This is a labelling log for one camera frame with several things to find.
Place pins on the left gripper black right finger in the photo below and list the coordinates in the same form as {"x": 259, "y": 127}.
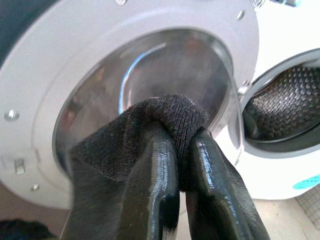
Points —
{"x": 220, "y": 195}

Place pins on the pile of dark clothes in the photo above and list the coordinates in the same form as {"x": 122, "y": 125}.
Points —
{"x": 20, "y": 231}

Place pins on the round washer door glass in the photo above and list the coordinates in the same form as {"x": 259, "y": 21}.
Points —
{"x": 50, "y": 62}

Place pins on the plain black knitted sock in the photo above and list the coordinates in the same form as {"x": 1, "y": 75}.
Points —
{"x": 175, "y": 112}

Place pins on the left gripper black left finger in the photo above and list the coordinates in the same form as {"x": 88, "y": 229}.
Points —
{"x": 152, "y": 180}

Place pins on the white front-load washing machine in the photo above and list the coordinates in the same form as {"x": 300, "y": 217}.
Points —
{"x": 275, "y": 30}

